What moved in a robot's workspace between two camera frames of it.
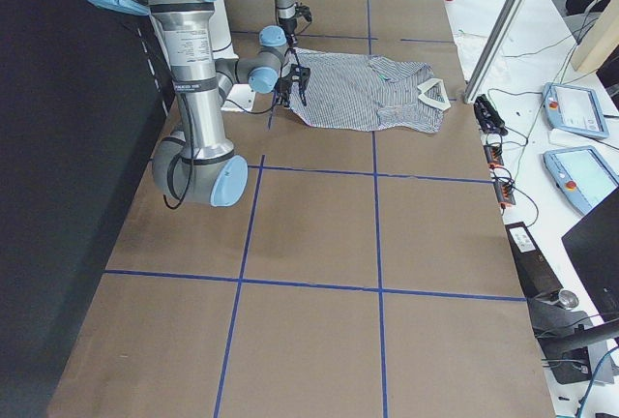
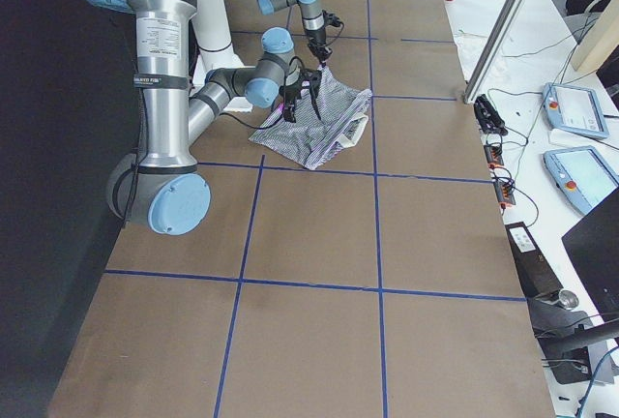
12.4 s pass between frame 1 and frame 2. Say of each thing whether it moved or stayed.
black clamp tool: stayed
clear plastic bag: stayed
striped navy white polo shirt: moved
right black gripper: moved
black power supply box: stayed
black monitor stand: stayed
